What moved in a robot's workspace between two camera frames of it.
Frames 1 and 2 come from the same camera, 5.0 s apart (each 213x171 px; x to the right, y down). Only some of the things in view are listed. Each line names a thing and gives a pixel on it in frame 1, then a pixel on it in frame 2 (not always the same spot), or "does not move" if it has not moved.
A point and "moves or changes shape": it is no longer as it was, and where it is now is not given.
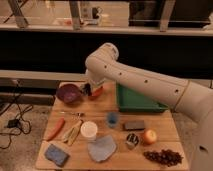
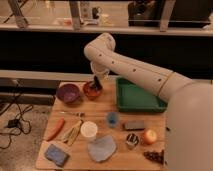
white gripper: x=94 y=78 to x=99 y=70
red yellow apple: x=150 y=136 does not move
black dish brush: x=87 y=89 moves or changes shape
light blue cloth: x=102 y=148 does not move
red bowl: x=95 y=93 does not move
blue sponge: x=56 y=155 does not move
